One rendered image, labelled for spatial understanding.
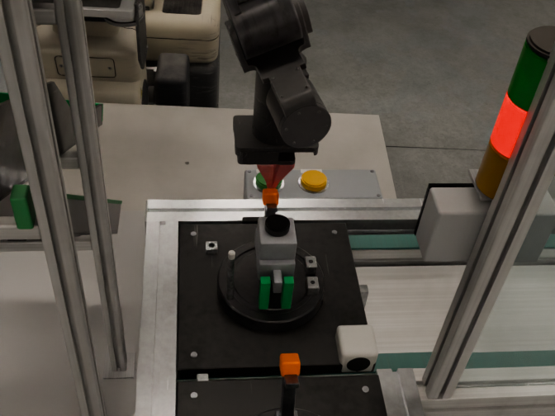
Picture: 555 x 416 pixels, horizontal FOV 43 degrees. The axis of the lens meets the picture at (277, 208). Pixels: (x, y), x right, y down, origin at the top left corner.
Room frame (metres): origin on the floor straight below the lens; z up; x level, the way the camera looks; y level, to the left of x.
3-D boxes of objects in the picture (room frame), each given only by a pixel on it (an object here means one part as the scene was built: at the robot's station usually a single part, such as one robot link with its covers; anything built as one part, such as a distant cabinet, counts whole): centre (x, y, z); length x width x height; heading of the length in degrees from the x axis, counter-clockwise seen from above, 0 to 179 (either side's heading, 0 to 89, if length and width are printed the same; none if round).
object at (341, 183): (0.82, -0.05, 0.93); 0.21 x 0.07 x 0.06; 99
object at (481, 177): (0.51, -0.21, 1.28); 0.05 x 0.05 x 0.05
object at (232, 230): (0.60, 0.00, 0.96); 0.24 x 0.24 x 0.02; 9
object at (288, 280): (0.56, -0.02, 1.01); 0.01 x 0.01 x 0.05; 9
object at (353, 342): (0.52, -0.11, 0.97); 0.05 x 0.05 x 0.04; 9
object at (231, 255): (0.56, 0.05, 1.03); 0.01 x 0.01 x 0.08
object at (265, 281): (0.55, 0.01, 1.01); 0.01 x 0.01 x 0.05; 9
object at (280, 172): (0.70, 0.02, 1.10); 0.07 x 0.07 x 0.09; 10
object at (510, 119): (0.51, -0.21, 1.33); 0.05 x 0.05 x 0.05
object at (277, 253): (0.59, 0.00, 1.06); 0.08 x 0.04 x 0.07; 9
